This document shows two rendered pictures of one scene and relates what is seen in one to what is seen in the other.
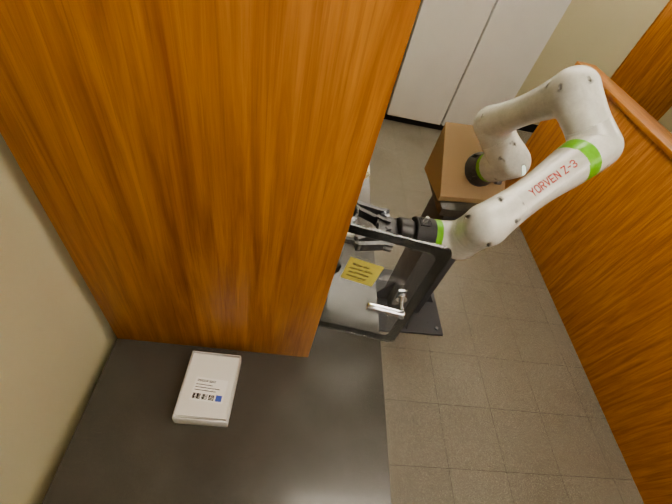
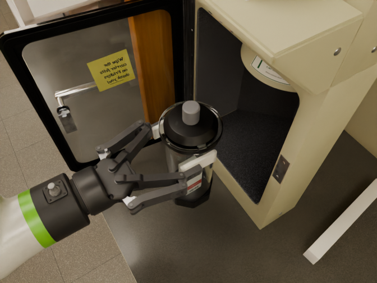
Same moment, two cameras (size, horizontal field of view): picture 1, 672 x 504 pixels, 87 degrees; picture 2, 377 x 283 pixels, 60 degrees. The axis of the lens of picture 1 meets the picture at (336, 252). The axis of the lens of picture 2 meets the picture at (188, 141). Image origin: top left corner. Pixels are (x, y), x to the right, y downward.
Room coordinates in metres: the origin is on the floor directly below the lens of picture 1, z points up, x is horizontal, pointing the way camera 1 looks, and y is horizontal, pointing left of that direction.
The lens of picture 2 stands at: (1.00, -0.10, 1.69)
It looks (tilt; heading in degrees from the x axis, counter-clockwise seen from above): 55 degrees down; 159
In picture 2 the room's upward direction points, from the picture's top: straight up
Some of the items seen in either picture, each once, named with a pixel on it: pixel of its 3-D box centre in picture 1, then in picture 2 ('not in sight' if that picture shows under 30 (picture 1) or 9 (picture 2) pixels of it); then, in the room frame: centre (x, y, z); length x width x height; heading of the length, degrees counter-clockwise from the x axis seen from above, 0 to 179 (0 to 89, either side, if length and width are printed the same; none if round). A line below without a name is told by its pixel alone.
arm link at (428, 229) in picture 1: (420, 232); (62, 204); (0.73, -0.20, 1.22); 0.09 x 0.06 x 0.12; 11
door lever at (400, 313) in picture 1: (386, 304); not in sight; (0.49, -0.15, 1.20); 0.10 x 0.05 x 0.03; 94
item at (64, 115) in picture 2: not in sight; (67, 121); (0.53, -0.18, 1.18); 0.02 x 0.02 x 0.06; 4
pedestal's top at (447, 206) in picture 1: (465, 193); not in sight; (1.44, -0.50, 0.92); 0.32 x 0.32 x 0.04; 13
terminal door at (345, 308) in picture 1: (356, 289); (116, 97); (0.51, -0.07, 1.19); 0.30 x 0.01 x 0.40; 94
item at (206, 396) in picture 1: (209, 387); not in sight; (0.28, 0.20, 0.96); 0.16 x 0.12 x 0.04; 11
